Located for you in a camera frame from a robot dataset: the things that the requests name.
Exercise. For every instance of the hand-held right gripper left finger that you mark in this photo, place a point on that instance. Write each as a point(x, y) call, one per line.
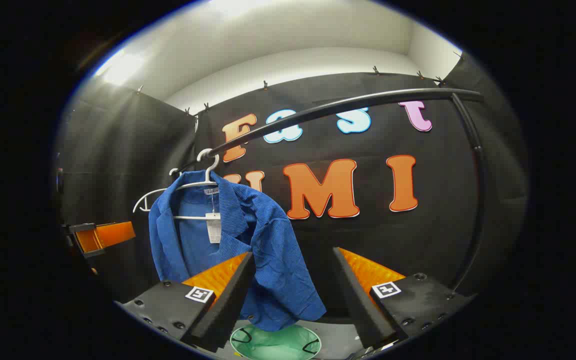
point(230, 300)

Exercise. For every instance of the black backdrop cloth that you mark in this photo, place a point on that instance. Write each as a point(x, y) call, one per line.
point(418, 235)

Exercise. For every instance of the black metal clothes rack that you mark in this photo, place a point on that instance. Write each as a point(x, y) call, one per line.
point(368, 101)

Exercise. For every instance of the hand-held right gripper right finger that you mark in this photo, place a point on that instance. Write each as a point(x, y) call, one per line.
point(360, 300)

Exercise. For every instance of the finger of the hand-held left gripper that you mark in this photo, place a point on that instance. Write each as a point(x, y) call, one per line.
point(108, 236)

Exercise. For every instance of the thin white clothes hanger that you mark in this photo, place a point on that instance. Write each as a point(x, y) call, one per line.
point(149, 194)

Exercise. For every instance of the white plastic clothes hanger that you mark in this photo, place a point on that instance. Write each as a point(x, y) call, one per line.
point(211, 170)

